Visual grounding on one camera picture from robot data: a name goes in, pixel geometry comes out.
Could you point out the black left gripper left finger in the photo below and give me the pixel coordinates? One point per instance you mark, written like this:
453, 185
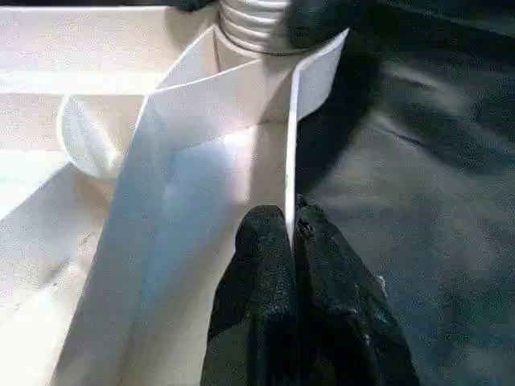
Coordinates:
257, 313

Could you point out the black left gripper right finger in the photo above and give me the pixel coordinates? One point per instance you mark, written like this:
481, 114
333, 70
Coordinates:
346, 313

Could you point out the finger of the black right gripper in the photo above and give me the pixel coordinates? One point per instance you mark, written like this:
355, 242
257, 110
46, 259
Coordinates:
197, 4
314, 22

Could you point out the white plastic table leg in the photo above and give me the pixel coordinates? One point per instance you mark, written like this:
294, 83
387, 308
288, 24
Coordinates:
251, 24

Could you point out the white plastic table top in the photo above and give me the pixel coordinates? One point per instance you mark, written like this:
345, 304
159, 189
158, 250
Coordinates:
141, 201

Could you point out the black mat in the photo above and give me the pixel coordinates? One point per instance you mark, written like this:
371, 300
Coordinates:
422, 201

